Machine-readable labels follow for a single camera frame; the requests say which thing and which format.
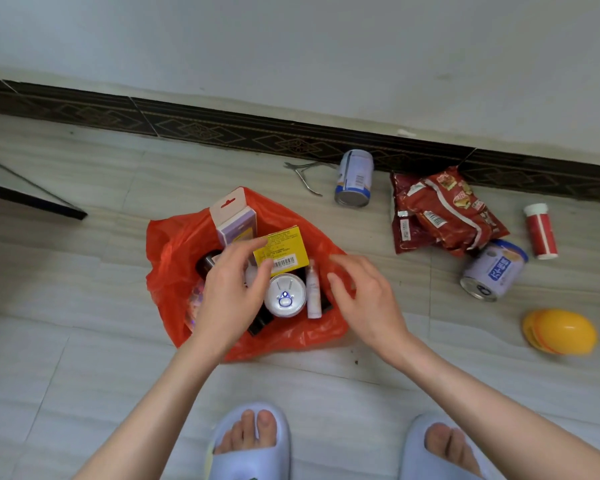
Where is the small red bottle white cap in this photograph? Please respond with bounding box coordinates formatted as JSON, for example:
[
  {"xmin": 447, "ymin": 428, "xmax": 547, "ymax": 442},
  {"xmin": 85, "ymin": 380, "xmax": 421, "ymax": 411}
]
[{"xmin": 523, "ymin": 203, "xmax": 559, "ymax": 261}]

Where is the black slab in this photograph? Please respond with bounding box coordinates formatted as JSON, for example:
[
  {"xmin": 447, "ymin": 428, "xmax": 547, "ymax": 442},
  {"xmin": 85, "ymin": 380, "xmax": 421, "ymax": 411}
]
[{"xmin": 247, "ymin": 304, "xmax": 276, "ymax": 338}]

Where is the yellow egg shaped capsule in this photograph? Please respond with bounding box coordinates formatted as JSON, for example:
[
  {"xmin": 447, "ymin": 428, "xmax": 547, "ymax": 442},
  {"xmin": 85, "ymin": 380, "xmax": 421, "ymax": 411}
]
[{"xmin": 521, "ymin": 308, "xmax": 599, "ymax": 357}]

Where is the lavender right slipper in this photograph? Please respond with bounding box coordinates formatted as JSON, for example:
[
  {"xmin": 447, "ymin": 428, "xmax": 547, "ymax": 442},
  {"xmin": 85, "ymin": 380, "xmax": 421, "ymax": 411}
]
[{"xmin": 399, "ymin": 413, "xmax": 501, "ymax": 480}]

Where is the person's right hand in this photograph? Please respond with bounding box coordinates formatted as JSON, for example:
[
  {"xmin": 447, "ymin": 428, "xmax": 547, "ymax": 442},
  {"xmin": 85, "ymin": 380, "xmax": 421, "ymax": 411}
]
[{"xmin": 326, "ymin": 253, "xmax": 416, "ymax": 371}]

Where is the purple packet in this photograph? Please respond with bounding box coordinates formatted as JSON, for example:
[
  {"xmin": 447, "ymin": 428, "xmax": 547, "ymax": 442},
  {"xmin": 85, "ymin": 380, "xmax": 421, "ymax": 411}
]
[{"xmin": 209, "ymin": 187, "xmax": 259, "ymax": 248}]

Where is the red plastic bag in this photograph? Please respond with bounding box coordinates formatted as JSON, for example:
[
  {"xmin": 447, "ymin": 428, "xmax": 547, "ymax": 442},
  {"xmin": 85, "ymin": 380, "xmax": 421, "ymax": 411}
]
[{"xmin": 145, "ymin": 187, "xmax": 356, "ymax": 363}]

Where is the person's right foot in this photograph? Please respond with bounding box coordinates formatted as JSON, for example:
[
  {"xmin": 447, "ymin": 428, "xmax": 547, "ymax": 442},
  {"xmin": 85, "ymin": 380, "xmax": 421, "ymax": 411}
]
[{"xmin": 423, "ymin": 422, "xmax": 483, "ymax": 478}]

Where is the red pink packet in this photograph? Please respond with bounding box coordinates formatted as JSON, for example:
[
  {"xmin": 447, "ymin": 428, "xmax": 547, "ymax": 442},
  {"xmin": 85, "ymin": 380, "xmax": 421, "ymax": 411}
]
[{"xmin": 183, "ymin": 289, "xmax": 206, "ymax": 333}]

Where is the black leaning board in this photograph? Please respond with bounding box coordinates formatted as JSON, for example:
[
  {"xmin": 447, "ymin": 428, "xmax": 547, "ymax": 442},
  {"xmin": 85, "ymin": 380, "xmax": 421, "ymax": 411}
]
[{"xmin": 0, "ymin": 152, "xmax": 89, "ymax": 221}]

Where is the lavender drink can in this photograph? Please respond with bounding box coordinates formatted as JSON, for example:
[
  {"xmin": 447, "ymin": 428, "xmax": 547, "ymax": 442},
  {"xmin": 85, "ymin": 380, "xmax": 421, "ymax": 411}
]
[{"xmin": 263, "ymin": 273, "xmax": 307, "ymax": 319}]

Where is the person's left hand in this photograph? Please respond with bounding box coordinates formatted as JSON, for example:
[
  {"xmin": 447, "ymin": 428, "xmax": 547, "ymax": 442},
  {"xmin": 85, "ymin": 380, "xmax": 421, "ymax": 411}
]
[{"xmin": 189, "ymin": 238, "xmax": 276, "ymax": 355}]

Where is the person's left forearm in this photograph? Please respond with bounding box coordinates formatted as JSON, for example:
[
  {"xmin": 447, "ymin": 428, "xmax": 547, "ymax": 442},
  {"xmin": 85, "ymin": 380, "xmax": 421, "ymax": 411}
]
[{"xmin": 72, "ymin": 337, "xmax": 221, "ymax": 480}]

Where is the brown bottle black cap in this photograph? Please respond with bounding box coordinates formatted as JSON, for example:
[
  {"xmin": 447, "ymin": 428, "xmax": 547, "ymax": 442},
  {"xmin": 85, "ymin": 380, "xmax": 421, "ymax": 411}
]
[{"xmin": 195, "ymin": 249, "xmax": 226, "ymax": 281}]

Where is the red snack bag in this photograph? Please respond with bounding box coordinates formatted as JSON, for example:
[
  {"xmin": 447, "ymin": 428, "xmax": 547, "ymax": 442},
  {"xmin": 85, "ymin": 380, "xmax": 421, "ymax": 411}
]
[{"xmin": 389, "ymin": 166, "xmax": 511, "ymax": 258}]

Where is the blue white can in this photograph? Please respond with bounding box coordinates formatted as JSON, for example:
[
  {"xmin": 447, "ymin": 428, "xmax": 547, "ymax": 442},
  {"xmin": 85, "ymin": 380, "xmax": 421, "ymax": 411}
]
[
  {"xmin": 459, "ymin": 239, "xmax": 529, "ymax": 302},
  {"xmin": 333, "ymin": 148, "xmax": 375, "ymax": 208}
]

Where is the lavender left slipper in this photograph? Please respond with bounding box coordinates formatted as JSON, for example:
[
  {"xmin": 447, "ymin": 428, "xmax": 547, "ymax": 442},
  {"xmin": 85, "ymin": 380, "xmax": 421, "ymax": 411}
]
[{"xmin": 207, "ymin": 402, "xmax": 292, "ymax": 480}]

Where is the person's right forearm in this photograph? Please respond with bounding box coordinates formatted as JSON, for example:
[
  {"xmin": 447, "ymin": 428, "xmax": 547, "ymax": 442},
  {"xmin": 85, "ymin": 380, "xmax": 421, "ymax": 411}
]
[{"xmin": 392, "ymin": 337, "xmax": 600, "ymax": 480}]

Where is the lavender slipper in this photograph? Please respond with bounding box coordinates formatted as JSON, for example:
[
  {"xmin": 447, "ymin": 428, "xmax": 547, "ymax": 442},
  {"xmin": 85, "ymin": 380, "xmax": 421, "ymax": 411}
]
[
  {"xmin": 399, "ymin": 413, "xmax": 501, "ymax": 480},
  {"xmin": 207, "ymin": 402, "xmax": 292, "ymax": 480}
]

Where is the white box yellow edge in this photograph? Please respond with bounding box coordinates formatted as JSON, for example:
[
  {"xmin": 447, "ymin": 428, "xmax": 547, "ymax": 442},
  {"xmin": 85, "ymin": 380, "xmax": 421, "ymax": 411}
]
[{"xmin": 252, "ymin": 225, "xmax": 311, "ymax": 277}]

